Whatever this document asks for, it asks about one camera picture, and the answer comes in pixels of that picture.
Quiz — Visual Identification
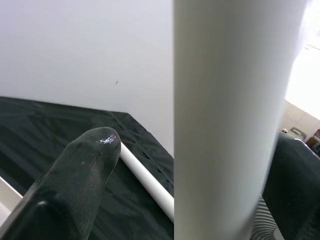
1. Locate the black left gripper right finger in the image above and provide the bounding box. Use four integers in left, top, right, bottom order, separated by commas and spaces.
261, 131, 320, 240

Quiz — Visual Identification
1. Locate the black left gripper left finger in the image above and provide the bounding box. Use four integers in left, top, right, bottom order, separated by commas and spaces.
0, 126, 122, 240

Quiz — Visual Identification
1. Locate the white plastic children table top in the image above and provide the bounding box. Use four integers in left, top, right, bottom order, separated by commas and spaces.
0, 175, 24, 218

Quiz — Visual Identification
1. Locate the white plastic table leg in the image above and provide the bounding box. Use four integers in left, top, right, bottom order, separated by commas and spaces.
119, 139, 175, 222
173, 0, 310, 240

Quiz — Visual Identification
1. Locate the black table cloth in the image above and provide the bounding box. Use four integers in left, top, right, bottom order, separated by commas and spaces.
0, 96, 175, 240

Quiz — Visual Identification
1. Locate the white pedestal fan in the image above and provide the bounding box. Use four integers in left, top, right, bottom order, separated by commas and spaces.
252, 197, 283, 240

